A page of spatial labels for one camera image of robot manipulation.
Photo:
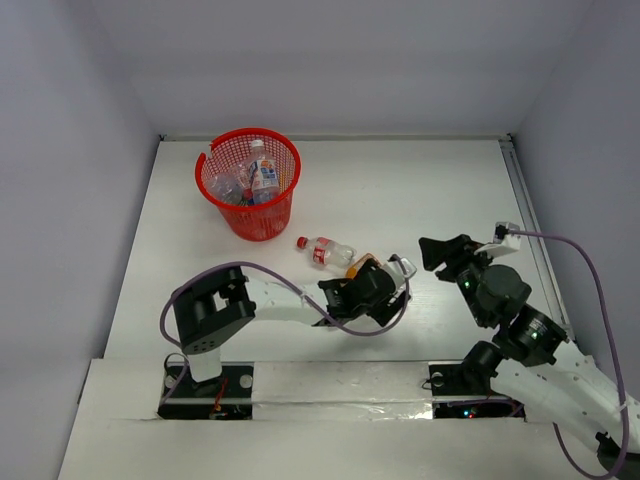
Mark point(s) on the green label clear bottle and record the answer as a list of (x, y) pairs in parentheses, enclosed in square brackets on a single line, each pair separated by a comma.
[(242, 175)]

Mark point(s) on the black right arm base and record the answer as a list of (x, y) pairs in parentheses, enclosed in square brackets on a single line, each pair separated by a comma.
[(457, 394)]

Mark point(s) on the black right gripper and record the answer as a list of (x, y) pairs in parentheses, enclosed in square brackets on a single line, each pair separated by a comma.
[(434, 251)]

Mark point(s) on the colourful label blue cap bottle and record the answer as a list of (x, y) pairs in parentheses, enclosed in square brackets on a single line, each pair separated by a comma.
[(225, 188)]

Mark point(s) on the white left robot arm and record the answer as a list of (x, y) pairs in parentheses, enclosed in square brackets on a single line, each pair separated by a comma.
[(215, 305)]

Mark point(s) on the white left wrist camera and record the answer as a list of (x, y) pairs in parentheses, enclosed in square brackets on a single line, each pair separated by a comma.
[(400, 269)]

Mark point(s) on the orange juice bottle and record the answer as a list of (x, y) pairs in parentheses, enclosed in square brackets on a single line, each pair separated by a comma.
[(352, 270)]

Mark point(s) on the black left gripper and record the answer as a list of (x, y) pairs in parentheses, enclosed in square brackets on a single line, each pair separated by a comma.
[(382, 282)]

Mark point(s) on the red mesh plastic bin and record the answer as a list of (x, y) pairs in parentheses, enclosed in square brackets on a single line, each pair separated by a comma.
[(252, 222)]

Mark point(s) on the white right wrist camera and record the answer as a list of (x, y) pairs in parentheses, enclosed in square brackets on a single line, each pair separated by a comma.
[(506, 241)]

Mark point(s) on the white orange label bottle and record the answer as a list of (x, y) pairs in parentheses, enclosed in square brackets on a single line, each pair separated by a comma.
[(263, 175)]

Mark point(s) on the red label cola bottle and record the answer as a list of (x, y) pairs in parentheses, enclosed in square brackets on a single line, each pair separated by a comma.
[(327, 252)]

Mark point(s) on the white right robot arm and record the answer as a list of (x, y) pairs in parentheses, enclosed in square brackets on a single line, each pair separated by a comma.
[(531, 358)]

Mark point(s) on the aluminium rail on right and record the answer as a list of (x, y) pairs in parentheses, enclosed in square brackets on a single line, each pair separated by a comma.
[(530, 223)]

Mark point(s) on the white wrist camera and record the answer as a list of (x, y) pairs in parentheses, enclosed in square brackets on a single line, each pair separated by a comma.
[(506, 241), (400, 269)]

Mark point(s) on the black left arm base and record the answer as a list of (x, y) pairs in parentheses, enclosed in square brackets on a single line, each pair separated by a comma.
[(228, 397)]

